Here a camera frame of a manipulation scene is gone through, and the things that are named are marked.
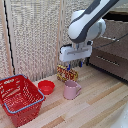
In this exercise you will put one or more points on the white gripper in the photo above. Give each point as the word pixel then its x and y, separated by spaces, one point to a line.
pixel 76 52

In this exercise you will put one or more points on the brown drawer cabinet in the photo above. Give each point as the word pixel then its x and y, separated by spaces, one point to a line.
pixel 113 55

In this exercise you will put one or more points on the red bowl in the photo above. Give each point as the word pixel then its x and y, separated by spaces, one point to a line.
pixel 46 87

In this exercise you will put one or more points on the pink mug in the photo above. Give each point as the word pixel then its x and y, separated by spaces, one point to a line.
pixel 71 90

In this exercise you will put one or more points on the colourful snack box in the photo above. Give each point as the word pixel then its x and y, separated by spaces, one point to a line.
pixel 66 74

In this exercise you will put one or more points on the red shopping basket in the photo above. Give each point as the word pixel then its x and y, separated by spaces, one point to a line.
pixel 19 98

